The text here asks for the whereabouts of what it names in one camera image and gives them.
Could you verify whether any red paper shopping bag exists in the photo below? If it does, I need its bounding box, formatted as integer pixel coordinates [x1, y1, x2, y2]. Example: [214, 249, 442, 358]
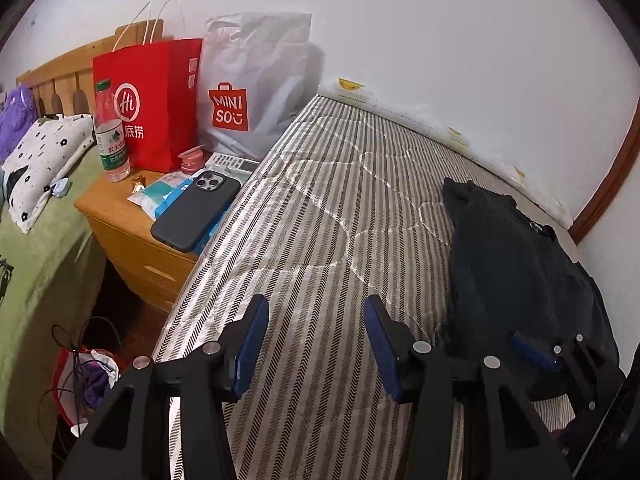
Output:
[92, 18, 203, 174]

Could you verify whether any black sweatshirt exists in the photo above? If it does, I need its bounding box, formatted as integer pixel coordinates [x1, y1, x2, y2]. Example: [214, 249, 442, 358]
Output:
[440, 179, 620, 401]

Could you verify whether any green label water bottle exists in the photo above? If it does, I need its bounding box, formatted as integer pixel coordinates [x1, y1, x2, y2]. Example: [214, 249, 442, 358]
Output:
[93, 79, 130, 182]

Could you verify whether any white Miniso plastic bag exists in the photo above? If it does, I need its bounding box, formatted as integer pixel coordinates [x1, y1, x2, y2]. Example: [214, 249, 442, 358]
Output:
[196, 12, 311, 160]

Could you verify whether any blue tissue pack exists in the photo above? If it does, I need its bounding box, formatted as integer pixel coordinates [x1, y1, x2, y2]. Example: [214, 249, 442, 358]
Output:
[127, 171, 192, 221]

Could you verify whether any white spotted pillow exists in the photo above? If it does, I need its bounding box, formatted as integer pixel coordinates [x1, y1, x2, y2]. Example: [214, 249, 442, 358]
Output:
[1, 114, 94, 234]

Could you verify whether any brown wooden door frame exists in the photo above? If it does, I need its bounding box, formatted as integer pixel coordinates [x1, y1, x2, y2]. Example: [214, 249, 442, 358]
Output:
[568, 104, 640, 244]

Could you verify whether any pink small cup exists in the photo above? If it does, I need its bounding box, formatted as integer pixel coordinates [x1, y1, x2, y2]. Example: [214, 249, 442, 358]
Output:
[179, 145, 204, 174]

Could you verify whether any white remote control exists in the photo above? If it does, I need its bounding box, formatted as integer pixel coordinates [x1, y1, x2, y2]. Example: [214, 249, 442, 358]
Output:
[205, 152, 259, 176]

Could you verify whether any purple cloth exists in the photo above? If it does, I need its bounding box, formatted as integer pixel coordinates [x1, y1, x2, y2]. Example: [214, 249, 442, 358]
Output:
[0, 84, 38, 162]

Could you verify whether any green bed sheet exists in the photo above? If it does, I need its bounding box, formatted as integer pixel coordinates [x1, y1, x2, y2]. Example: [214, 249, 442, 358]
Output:
[1, 150, 105, 479]

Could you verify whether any striped quilted mattress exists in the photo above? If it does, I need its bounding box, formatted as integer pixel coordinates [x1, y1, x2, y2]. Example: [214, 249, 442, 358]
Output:
[155, 96, 513, 479]

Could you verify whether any wooden nightstand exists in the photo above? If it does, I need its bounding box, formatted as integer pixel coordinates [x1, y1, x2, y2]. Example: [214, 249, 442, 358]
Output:
[75, 169, 198, 313]

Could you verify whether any black cable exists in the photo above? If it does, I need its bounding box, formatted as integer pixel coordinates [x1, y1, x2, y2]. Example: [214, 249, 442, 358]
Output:
[37, 316, 124, 461]

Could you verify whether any white duck print sheet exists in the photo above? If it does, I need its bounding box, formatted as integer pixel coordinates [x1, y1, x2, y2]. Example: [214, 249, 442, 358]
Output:
[316, 77, 574, 231]

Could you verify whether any black smartphone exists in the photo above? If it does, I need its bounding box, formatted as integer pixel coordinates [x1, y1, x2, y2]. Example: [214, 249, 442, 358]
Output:
[151, 169, 241, 252]

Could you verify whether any red trash bin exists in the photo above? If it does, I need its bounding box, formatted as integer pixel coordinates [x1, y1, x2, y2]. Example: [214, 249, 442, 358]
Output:
[51, 347, 126, 438]

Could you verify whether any wooden headboard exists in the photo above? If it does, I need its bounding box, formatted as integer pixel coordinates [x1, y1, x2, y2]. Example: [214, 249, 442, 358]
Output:
[15, 21, 155, 116]

